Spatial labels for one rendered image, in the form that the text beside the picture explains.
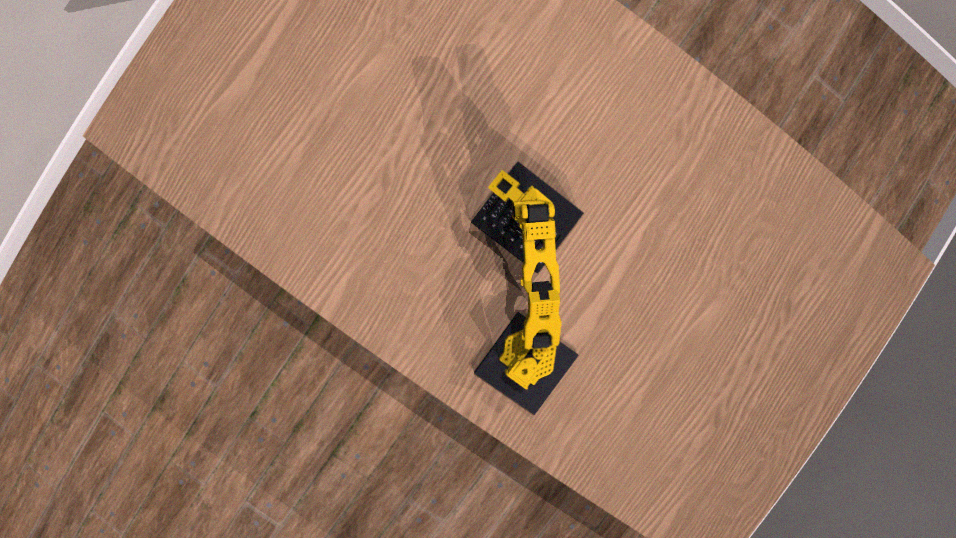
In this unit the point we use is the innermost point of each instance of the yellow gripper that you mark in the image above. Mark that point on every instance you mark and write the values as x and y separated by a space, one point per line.
506 188

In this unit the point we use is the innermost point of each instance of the black lighting desk panel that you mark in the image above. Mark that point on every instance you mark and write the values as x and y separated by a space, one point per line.
495 217

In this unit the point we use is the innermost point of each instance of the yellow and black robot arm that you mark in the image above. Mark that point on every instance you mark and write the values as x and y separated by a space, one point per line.
543 300

